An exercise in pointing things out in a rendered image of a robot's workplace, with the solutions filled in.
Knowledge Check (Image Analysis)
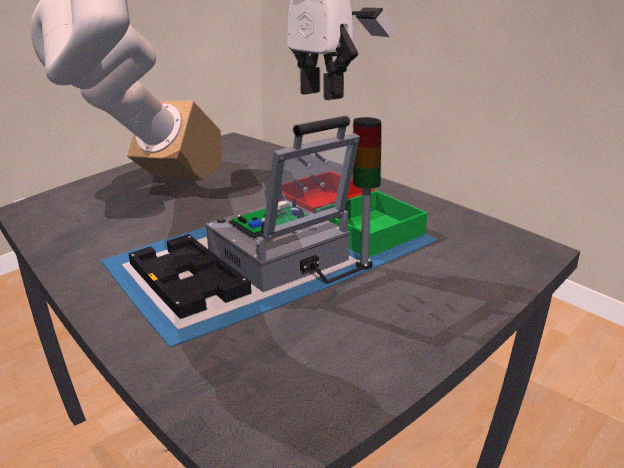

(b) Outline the red bin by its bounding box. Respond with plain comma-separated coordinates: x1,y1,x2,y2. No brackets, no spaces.
347,180,375,199

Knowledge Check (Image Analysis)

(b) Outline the green bin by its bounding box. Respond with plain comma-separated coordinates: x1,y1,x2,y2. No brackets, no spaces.
345,191,427,257

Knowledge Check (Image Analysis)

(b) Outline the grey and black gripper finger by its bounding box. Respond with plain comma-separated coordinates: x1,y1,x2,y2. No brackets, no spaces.
323,24,358,100
291,49,320,95

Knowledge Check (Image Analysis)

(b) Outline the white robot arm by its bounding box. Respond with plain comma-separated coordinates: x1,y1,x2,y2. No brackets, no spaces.
31,0,397,153

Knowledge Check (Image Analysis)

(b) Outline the green circuit board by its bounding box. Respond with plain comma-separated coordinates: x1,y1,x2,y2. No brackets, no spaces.
232,208,266,233

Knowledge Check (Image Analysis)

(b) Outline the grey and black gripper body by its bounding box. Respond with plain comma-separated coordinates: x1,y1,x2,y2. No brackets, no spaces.
287,0,353,54

